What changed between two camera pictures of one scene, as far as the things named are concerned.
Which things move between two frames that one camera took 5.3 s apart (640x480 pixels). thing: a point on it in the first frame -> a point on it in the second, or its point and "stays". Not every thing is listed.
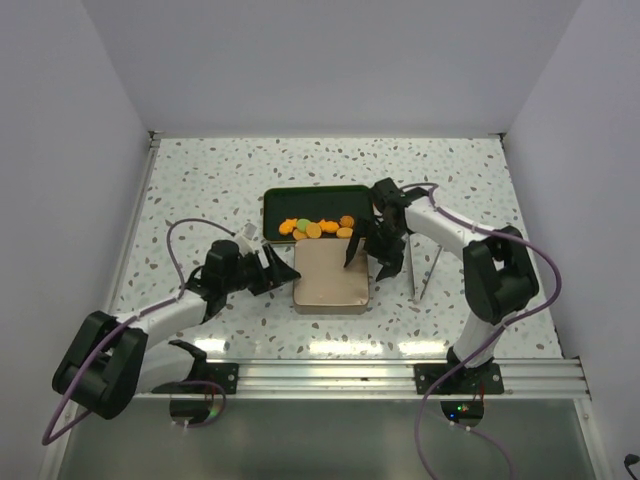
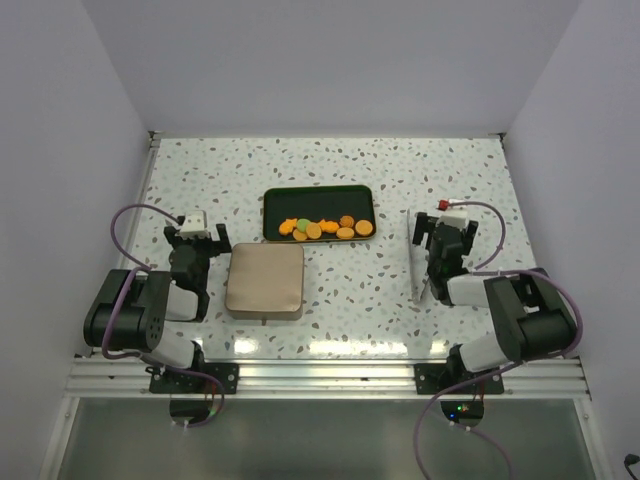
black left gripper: (276, 273) -> (215, 246)
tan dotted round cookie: (313, 230) stays
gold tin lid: (326, 286) -> (265, 281)
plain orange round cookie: (298, 234) stays
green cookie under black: (302, 224) stays
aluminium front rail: (545, 380) stays
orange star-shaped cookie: (329, 226) stays
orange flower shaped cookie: (346, 221) stays
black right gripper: (390, 259) -> (425, 224)
